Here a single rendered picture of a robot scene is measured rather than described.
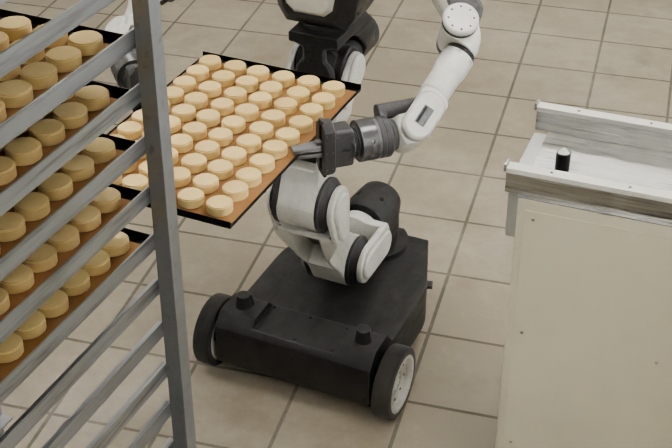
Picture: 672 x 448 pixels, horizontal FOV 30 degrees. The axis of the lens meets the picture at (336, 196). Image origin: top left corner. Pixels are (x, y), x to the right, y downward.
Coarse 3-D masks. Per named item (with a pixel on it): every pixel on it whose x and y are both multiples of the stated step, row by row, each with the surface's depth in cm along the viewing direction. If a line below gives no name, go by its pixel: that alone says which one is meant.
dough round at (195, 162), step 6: (186, 156) 249; (192, 156) 249; (198, 156) 249; (204, 156) 249; (186, 162) 247; (192, 162) 247; (198, 162) 247; (204, 162) 247; (192, 168) 246; (198, 168) 247; (204, 168) 248
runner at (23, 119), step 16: (128, 32) 181; (112, 48) 178; (128, 48) 182; (96, 64) 175; (112, 64) 179; (64, 80) 168; (80, 80) 172; (48, 96) 166; (64, 96) 169; (16, 112) 161; (32, 112) 163; (48, 112) 167; (0, 128) 158; (16, 128) 161; (0, 144) 159
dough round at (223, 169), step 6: (210, 162) 247; (216, 162) 247; (222, 162) 247; (228, 162) 247; (210, 168) 245; (216, 168) 245; (222, 168) 245; (228, 168) 245; (216, 174) 244; (222, 174) 244; (228, 174) 245
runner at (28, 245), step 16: (144, 144) 192; (128, 160) 189; (96, 176) 182; (112, 176) 186; (80, 192) 178; (96, 192) 182; (64, 208) 176; (80, 208) 179; (48, 224) 173; (64, 224) 176; (32, 240) 170; (16, 256) 167; (0, 272) 165
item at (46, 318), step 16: (112, 240) 201; (128, 240) 201; (96, 256) 197; (112, 256) 200; (128, 256) 200; (80, 272) 193; (96, 272) 195; (64, 288) 191; (80, 288) 191; (48, 304) 186; (64, 304) 187; (32, 320) 183; (48, 320) 186; (16, 336) 180; (32, 336) 182; (0, 352) 177; (16, 352) 178; (0, 368) 177
